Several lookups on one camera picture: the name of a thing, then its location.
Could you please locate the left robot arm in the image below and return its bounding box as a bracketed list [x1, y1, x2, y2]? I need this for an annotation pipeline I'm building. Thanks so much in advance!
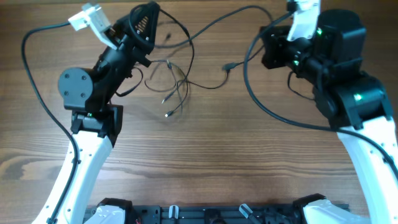
[34, 2, 160, 223]

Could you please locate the right camera black cable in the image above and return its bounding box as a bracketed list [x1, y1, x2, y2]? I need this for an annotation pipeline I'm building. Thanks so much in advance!
[243, 11, 398, 181]

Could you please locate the separated black usb cable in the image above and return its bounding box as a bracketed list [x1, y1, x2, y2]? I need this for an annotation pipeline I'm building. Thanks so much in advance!
[154, 5, 274, 71]

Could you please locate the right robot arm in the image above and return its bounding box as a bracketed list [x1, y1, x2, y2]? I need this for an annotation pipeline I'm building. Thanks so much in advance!
[257, 9, 397, 223]

